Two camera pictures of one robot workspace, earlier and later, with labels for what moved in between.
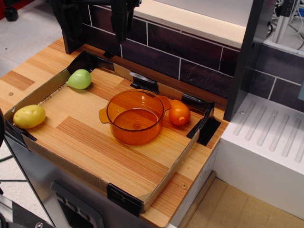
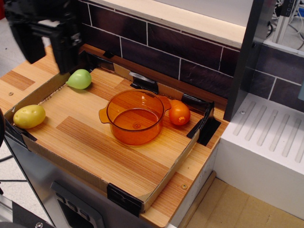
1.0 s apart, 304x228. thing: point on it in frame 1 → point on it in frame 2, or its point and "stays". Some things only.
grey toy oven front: [68, 199] stays
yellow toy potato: [29, 116] stays
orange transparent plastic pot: [136, 116] stays
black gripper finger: [122, 12] → [66, 37]
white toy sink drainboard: [261, 152] stays
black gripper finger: [74, 16] → [32, 46]
